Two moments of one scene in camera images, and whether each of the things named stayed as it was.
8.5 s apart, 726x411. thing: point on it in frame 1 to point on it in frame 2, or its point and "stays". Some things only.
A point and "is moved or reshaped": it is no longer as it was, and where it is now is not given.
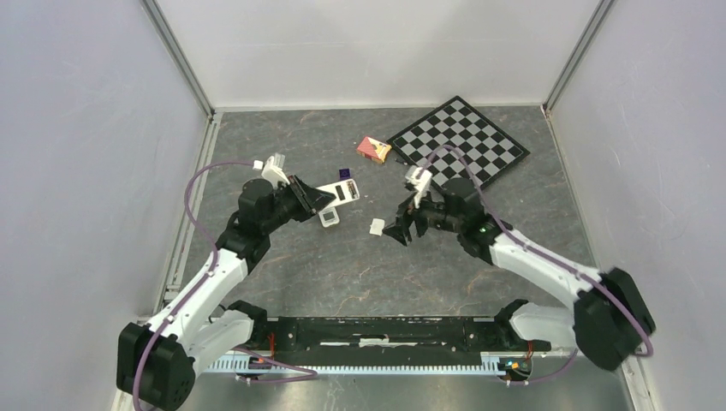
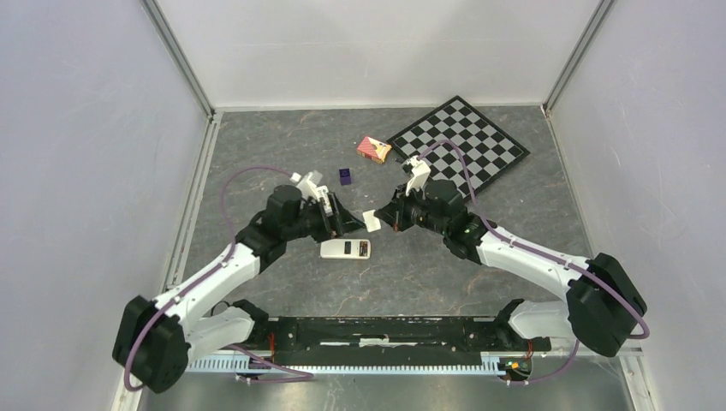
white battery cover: (377, 227) is moved or reshaped
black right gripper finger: (407, 211) to (392, 208)
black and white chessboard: (488, 150) stays
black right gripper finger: (400, 230) to (390, 214)
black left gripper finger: (312, 198) to (342, 219)
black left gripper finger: (316, 200) to (347, 225)
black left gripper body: (288, 205) to (316, 221)
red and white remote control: (343, 191) to (346, 249)
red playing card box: (373, 149) stays
